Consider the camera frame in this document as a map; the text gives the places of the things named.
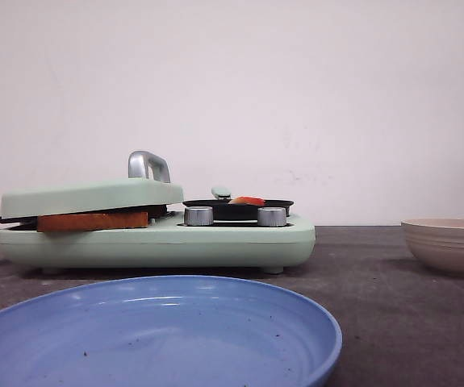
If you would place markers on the orange shrimp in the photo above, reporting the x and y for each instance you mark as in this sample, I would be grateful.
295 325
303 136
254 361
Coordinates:
247 200

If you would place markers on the blue plate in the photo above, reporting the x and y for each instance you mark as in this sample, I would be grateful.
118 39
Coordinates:
169 331

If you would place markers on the black frying pan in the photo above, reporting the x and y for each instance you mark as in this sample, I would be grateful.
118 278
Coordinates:
223 211

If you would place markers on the right silver knob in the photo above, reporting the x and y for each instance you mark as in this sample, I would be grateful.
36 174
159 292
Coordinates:
271 217

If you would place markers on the white bread slice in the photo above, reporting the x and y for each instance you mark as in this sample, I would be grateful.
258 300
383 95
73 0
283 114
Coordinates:
91 222
156 211

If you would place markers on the silver knob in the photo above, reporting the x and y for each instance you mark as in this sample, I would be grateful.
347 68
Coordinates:
271 217
198 216

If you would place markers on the left silver knob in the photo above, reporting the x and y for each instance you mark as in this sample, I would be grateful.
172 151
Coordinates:
198 216

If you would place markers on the mint green breakfast maker base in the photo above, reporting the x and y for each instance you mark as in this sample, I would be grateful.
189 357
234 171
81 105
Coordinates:
167 243

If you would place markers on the cream ribbed bowl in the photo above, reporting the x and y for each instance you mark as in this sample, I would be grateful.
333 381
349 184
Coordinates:
437 243

